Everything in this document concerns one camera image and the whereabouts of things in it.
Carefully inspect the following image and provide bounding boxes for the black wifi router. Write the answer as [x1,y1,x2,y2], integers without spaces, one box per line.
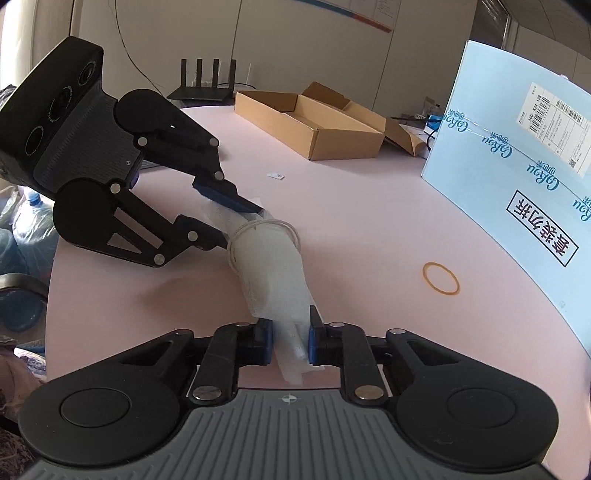
[166,58,238,103]

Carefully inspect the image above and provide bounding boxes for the open brown cardboard box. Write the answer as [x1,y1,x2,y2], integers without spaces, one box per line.
[234,82,431,161]

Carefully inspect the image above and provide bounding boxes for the patterned cloth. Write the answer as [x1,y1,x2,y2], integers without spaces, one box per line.
[0,342,47,462]

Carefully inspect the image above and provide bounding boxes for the white foam cloth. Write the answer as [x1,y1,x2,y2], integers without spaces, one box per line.
[198,196,320,385]

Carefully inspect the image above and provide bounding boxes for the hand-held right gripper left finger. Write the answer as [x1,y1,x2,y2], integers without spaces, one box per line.
[120,318,274,407]

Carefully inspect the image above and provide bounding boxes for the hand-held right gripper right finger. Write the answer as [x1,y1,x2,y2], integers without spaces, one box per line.
[308,305,467,407]

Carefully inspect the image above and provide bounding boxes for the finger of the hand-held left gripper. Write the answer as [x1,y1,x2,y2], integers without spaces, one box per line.
[134,108,266,216]
[97,185,230,268]

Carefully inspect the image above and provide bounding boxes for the large light blue carton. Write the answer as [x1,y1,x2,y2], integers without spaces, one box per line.
[421,40,591,358]

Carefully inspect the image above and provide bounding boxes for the blue water jug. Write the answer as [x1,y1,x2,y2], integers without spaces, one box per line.
[11,189,58,259]

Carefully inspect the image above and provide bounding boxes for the blue tissue box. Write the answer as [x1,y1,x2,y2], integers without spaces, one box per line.
[424,110,448,134]

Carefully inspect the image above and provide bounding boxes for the wall poster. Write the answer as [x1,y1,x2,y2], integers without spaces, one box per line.
[295,0,400,33]

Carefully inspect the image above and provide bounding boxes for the yellow rubber band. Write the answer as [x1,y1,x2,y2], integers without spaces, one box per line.
[423,262,461,296]

